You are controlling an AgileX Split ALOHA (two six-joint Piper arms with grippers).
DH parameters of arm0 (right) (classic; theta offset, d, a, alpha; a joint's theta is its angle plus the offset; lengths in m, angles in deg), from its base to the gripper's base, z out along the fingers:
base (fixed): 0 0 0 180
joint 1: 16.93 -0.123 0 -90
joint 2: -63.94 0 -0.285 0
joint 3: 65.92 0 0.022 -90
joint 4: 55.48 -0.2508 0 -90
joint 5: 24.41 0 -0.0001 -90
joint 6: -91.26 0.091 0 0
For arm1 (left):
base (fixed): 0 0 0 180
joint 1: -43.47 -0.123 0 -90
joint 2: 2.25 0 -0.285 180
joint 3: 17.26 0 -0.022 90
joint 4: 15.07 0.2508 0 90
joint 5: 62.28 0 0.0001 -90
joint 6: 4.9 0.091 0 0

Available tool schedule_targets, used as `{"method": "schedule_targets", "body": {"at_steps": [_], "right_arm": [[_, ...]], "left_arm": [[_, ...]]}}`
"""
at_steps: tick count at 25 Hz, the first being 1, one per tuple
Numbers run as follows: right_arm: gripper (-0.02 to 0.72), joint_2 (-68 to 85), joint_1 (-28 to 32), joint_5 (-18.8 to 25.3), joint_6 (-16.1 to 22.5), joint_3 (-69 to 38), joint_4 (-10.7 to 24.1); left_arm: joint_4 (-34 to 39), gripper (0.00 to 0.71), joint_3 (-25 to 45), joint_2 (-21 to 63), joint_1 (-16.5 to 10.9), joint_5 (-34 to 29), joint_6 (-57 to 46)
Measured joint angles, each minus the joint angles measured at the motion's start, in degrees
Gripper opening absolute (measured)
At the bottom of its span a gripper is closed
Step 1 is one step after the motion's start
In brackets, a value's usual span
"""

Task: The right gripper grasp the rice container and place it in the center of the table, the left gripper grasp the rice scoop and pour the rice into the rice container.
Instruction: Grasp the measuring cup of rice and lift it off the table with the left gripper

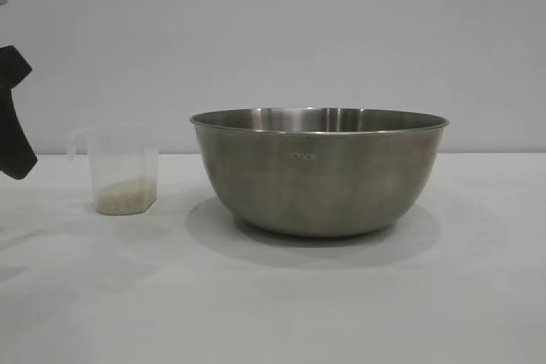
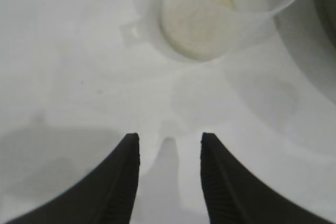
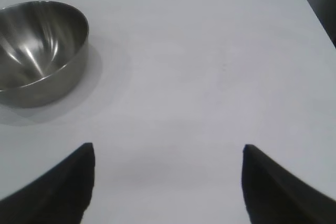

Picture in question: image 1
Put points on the translucent plastic measuring cup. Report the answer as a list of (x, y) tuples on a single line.
[(126, 155)]

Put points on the stainless steel mixing bowl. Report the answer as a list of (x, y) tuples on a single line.
[(320, 176)]

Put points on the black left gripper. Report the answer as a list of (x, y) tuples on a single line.
[(13, 65)]

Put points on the white rice grains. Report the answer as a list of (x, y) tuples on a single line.
[(126, 198)]

